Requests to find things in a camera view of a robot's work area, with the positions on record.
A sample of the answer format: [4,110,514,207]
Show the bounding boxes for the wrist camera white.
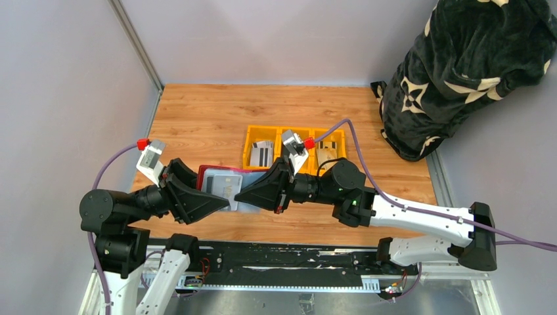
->
[136,138,166,186]
[280,130,312,176]

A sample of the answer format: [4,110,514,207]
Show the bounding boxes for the silver VIP credit card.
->
[202,174,243,211]

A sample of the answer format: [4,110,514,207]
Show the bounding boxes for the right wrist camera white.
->
[280,130,312,176]

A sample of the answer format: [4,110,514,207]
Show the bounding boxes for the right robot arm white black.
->
[234,158,497,274]

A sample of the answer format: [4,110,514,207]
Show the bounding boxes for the middle yellow bin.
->
[275,126,315,175]

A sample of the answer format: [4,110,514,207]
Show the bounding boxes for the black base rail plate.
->
[184,240,418,289]

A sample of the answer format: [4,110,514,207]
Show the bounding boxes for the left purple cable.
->
[87,138,151,315]

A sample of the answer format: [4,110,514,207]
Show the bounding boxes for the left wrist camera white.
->
[136,138,166,186]

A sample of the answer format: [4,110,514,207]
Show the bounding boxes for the gold cards stack in bin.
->
[316,141,339,166]

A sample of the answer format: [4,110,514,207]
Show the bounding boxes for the aluminium frame post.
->
[108,0,164,95]

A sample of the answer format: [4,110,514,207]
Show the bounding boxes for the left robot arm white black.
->
[79,158,229,314]

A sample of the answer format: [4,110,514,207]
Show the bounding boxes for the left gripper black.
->
[126,156,231,222]

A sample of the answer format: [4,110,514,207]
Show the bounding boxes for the white striped cards stack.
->
[250,140,274,167]

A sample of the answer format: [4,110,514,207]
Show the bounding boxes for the red card holder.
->
[196,165,266,214]

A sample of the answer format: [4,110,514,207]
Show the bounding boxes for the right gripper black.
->
[235,155,338,214]

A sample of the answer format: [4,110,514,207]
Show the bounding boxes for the right yellow bin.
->
[310,129,347,175]

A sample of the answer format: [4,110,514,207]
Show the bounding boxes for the black patterned blanket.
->
[370,1,556,161]

